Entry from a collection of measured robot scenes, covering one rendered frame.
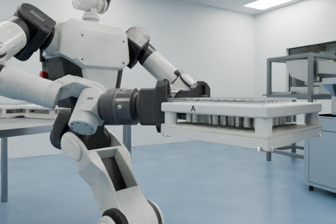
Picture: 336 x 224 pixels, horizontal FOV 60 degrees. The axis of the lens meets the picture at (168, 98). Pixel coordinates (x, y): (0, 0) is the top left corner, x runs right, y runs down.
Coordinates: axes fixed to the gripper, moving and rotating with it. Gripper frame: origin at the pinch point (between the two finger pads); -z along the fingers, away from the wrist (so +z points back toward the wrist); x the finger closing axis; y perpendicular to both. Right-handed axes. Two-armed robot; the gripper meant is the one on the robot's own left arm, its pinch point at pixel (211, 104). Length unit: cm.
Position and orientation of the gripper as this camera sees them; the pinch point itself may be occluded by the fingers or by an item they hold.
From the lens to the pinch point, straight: 76.0
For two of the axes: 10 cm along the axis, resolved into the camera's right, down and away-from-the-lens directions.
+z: -6.0, 0.1, 8.0
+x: 0.2, 10.0, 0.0
